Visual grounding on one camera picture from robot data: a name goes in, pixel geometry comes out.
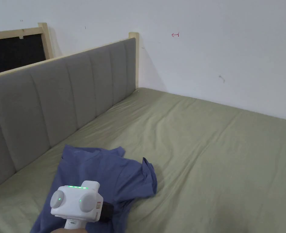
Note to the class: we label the bed with pale green sheet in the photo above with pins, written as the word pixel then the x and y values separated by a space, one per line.
pixel 206 157

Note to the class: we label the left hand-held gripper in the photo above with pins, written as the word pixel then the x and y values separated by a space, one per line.
pixel 70 203

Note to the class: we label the wooden frame with black panel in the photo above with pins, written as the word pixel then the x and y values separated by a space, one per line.
pixel 11 53

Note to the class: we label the grey padded headboard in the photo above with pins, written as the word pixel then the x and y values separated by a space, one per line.
pixel 60 97

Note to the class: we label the dark blue shirt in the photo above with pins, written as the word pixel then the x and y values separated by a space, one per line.
pixel 123 177

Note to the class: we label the person's left hand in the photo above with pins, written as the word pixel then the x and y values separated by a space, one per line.
pixel 67 231

